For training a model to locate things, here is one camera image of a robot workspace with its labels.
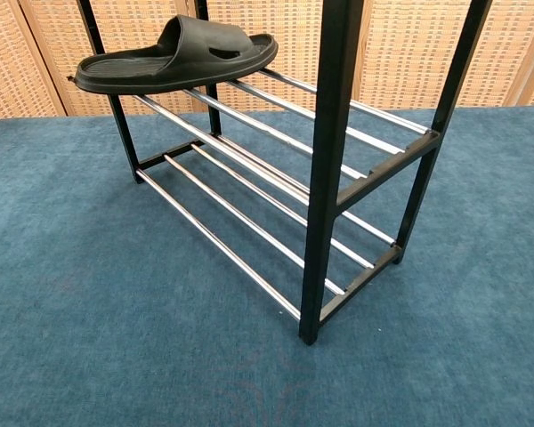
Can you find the black slide sandal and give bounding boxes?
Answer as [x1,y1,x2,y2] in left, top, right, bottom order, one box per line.
[66,14,279,96]

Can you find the black chrome shoe rack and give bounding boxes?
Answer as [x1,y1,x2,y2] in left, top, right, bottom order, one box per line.
[77,0,494,347]

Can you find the blue carpet table cover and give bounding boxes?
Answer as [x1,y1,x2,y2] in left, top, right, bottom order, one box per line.
[0,105,534,427]

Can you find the woven rattan folding screen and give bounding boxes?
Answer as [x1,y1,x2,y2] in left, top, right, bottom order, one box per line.
[0,0,534,120]

